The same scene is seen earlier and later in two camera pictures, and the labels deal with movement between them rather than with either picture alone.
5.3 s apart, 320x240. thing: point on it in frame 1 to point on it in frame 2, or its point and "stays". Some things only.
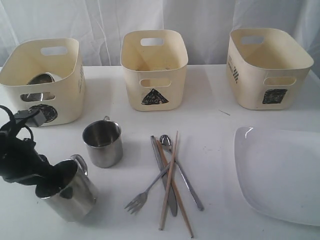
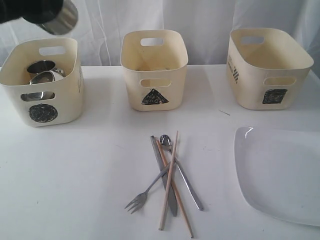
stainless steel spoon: x=166 y=141 stays
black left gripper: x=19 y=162 to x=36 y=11
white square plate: x=279 y=173 stays
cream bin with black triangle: x=155 y=62 stays
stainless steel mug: x=103 y=141 to x=65 y=21
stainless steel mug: x=77 y=198 to x=40 y=66
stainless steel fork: x=136 y=204 stays
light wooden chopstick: x=169 y=182 stays
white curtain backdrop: x=99 y=25 stays
